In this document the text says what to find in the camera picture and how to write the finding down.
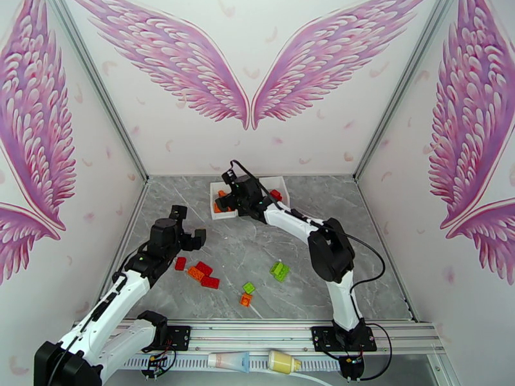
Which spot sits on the red lego brick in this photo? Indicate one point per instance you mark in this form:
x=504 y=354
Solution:
x=204 y=268
x=180 y=263
x=210 y=282
x=275 y=194

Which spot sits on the small green lego brick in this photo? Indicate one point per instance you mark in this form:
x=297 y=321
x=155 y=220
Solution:
x=249 y=287

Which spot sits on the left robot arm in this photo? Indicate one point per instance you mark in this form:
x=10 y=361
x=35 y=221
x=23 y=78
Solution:
x=132 y=282

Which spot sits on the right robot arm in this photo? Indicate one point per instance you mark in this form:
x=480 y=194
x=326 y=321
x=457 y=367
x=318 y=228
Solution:
x=332 y=252

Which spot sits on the small orange lego brick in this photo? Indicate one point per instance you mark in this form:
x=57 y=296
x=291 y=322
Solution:
x=246 y=300

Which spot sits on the cream squeeze tube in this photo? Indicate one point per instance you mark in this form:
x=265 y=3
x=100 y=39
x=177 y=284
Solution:
x=225 y=360

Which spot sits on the yellow plastic bottle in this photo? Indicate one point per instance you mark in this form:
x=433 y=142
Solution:
x=281 y=361

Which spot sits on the black controller box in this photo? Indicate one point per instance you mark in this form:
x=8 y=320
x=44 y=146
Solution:
x=351 y=366

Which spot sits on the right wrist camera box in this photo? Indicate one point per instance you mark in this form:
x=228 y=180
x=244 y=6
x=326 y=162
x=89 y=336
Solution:
x=229 y=176

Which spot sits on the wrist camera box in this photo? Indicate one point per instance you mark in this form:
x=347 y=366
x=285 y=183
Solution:
x=229 y=176
x=178 y=213

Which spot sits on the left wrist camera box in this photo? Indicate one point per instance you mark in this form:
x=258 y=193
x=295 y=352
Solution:
x=178 y=213

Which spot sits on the aluminium side rail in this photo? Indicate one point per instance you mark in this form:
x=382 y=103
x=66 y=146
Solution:
x=367 y=206
x=136 y=208

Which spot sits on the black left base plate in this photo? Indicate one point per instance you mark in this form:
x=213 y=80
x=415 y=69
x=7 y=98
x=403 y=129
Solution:
x=179 y=336

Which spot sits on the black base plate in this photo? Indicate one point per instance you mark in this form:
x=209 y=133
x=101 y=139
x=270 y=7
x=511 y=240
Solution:
x=179 y=336
x=322 y=336

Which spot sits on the aluminium mounting rail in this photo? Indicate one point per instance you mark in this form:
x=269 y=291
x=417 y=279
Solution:
x=249 y=336

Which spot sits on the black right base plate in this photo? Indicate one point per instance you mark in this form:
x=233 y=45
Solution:
x=322 y=336

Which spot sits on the aluminium frame post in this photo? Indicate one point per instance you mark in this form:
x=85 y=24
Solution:
x=100 y=87
x=402 y=87

